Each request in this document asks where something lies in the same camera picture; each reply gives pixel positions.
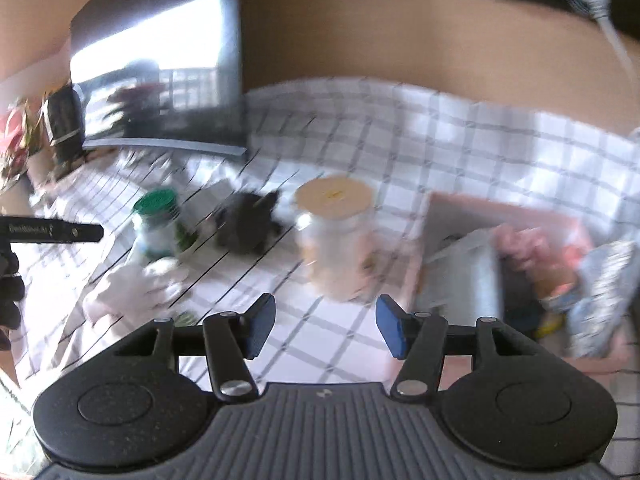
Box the black cylindrical speaker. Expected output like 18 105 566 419
42 82 85 164

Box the white printed packet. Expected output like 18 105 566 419
567 240 639 358

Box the white charger cable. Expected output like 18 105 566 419
562 0 637 79

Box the green lid jar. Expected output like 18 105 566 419
131 188 198 261

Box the pink storage box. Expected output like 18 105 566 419
406 192 639 382

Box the black flat screen television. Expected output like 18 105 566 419
70 0 248 158

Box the white grey cloth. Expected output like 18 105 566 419
81 258 190 325

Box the black plush toy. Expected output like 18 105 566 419
213 190 283 255

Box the potted plant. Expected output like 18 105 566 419
1 98 43 186

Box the clear jar tan lid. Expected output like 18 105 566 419
294 174 376 301

